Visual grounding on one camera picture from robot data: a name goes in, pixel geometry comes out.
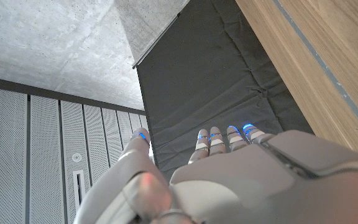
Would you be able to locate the white ceiling slot vent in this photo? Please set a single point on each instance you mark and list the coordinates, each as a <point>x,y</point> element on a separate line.
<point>79,186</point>

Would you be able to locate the black fabric backdrop curtain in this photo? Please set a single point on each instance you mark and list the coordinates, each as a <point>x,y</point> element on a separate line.
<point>204,77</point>

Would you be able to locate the white round ceiling sensor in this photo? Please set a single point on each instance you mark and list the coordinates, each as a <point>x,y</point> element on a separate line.
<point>76,157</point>

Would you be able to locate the wooden table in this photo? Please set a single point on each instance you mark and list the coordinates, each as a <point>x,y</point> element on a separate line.
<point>321,63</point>

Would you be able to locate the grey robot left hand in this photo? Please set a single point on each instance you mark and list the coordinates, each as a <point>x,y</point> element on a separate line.
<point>244,186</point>

